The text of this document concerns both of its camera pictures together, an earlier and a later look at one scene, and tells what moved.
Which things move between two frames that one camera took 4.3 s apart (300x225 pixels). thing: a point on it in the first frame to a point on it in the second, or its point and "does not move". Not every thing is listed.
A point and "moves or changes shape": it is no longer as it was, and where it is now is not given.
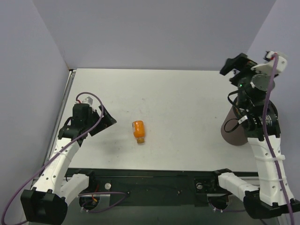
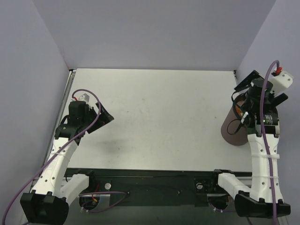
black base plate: [152, 187] does not move
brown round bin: [232, 131] does not move
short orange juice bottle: [138, 130] moves or changes shape
